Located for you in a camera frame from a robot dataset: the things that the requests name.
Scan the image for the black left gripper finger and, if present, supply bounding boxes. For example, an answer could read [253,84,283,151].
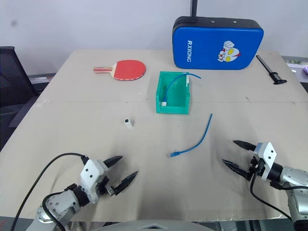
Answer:
[113,170,139,196]
[103,155,123,169]

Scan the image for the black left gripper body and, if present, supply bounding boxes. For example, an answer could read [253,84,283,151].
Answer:
[96,175,121,197]

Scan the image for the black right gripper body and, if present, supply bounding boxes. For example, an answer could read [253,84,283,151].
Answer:
[244,155,266,181]

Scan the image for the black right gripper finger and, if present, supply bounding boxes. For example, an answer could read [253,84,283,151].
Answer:
[221,159,251,181]
[233,140,257,152]

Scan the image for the small white adapter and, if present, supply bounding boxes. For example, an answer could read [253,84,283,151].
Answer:
[123,117,134,131]

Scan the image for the grey robot torso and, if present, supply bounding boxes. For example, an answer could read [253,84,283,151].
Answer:
[101,218,218,231]

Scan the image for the black vernier caliper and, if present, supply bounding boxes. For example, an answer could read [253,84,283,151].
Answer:
[256,55,288,85]

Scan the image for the green plastic bin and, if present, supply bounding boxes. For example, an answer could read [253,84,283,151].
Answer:
[155,71,193,114]

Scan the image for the red table tennis paddle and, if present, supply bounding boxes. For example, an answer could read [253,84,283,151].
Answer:
[93,59,147,82]

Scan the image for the blue RXIONG kick pad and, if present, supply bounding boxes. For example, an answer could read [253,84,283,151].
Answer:
[171,16,265,71]

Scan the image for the black mesh office chair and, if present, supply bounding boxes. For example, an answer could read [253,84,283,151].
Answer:
[0,46,40,151]

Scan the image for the black metal pole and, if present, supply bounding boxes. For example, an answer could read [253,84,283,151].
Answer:
[190,0,198,18]

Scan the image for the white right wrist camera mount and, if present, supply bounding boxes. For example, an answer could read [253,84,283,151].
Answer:
[253,141,278,181]

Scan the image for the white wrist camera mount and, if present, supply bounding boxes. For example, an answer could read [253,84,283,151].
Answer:
[253,141,278,181]
[79,158,109,205]

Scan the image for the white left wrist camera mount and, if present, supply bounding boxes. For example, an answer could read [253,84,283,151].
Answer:
[79,158,109,205]

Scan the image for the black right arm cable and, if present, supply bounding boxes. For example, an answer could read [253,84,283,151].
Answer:
[249,172,293,220]

